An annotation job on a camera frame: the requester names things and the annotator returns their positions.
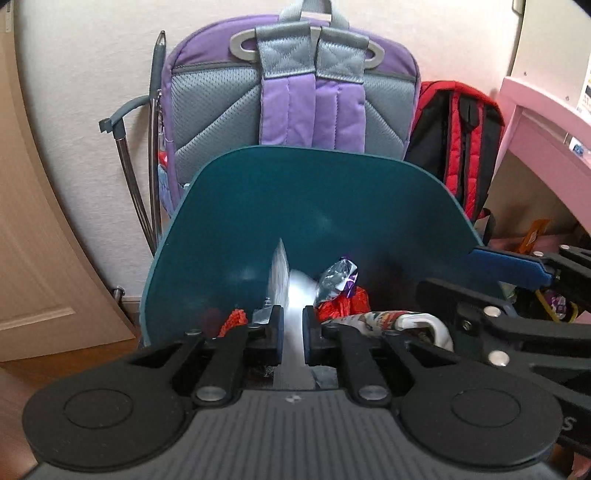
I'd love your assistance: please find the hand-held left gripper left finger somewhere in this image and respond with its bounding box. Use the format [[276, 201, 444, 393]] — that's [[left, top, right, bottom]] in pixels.
[[130, 305, 284, 408]]

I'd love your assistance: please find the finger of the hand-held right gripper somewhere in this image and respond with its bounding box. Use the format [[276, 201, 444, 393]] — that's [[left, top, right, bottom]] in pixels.
[[470, 244, 591, 292], [416, 277, 591, 370]]

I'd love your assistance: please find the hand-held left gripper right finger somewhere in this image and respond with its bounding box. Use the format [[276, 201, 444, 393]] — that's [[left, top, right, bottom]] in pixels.
[[302, 305, 460, 408]]

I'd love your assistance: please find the teal waste bin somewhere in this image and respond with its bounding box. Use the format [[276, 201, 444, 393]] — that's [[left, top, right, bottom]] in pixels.
[[139, 145, 515, 352]]

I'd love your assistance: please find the orange packet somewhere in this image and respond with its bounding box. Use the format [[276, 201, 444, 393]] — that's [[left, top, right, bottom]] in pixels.
[[519, 218, 552, 254]]

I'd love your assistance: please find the red mesh net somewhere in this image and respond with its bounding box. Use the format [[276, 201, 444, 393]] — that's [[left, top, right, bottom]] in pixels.
[[217, 308, 247, 337]]

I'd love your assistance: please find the red wrapper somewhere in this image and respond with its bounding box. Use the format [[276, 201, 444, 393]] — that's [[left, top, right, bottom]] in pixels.
[[316, 286, 372, 324]]

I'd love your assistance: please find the white printed snack wrapper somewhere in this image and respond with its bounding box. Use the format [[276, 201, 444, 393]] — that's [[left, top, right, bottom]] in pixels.
[[332, 311, 455, 352]]

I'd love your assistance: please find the silver purple wrapper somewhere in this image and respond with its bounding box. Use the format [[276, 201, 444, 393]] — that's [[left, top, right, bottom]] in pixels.
[[315, 256, 360, 308]]

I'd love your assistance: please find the purple packet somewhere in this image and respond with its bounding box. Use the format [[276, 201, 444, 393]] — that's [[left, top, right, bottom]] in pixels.
[[538, 288, 583, 324]]

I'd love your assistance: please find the red black backpack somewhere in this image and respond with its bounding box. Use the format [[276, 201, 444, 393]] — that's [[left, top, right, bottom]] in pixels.
[[404, 80, 506, 222]]

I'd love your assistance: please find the pink desk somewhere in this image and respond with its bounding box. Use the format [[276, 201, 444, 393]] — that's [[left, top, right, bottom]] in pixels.
[[482, 76, 591, 259]]

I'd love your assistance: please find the purple grey backpack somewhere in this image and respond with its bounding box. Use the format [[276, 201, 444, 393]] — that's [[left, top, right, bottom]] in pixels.
[[156, 0, 422, 213]]

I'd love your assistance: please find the white cabinet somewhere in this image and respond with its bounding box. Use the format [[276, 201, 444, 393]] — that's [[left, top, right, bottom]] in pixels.
[[505, 0, 591, 116]]

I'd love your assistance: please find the beige door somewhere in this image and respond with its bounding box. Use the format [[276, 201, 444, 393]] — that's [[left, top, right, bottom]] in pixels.
[[0, 28, 139, 363]]

